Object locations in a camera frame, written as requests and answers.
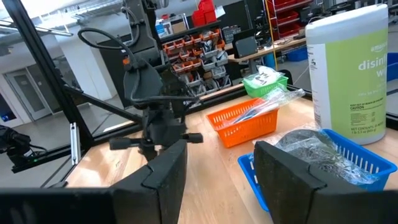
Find green plastic basket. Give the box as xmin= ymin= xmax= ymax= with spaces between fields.
xmin=242 ymin=75 xmax=289 ymax=99

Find bagged blue white toothbrush kit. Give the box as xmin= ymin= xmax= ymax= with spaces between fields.
xmin=228 ymin=87 xmax=307 ymax=126

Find grey glass door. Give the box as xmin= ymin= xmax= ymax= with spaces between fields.
xmin=4 ymin=68 xmax=53 ymax=121

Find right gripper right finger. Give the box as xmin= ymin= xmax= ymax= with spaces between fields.
xmin=252 ymin=140 xmax=398 ymax=224

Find bagged black round sponge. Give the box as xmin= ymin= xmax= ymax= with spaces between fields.
xmin=295 ymin=142 xmax=379 ymax=187
xmin=274 ymin=128 xmax=338 ymax=162

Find wooden workbench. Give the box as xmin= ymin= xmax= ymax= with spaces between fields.
xmin=227 ymin=37 xmax=307 ymax=63

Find black aluminium table frame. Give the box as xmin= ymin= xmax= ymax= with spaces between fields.
xmin=1 ymin=0 xmax=398 ymax=177

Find red boxes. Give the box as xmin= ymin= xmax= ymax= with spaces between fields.
xmin=191 ymin=0 xmax=218 ymax=28

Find blue plastic basket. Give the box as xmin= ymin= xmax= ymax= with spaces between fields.
xmin=237 ymin=128 xmax=398 ymax=213

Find black device green light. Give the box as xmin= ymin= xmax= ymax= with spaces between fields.
xmin=0 ymin=124 xmax=48 ymax=174

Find blue storage bin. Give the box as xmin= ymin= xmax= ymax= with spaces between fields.
xmin=285 ymin=46 xmax=309 ymax=63

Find rack with red bins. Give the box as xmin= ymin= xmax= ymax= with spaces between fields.
xmin=266 ymin=0 xmax=315 ymax=40

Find white disinfecting wipes canister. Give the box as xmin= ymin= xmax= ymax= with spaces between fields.
xmin=304 ymin=3 xmax=390 ymax=146

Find white frame bracket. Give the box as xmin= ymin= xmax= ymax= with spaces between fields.
xmin=69 ymin=122 xmax=82 ymax=166

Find shelf with parts bins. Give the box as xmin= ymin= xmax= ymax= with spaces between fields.
xmin=160 ymin=29 xmax=233 ymax=98

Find black monitor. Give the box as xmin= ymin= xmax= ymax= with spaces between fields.
xmin=232 ymin=29 xmax=259 ymax=60

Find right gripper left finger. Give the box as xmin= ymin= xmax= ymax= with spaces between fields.
xmin=110 ymin=139 xmax=188 ymax=224

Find bagged pads handwritten label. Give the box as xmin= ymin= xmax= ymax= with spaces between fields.
xmin=245 ymin=65 xmax=285 ymax=90

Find orange plastic basket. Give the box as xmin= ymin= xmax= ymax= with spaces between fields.
xmin=205 ymin=97 xmax=279 ymax=149

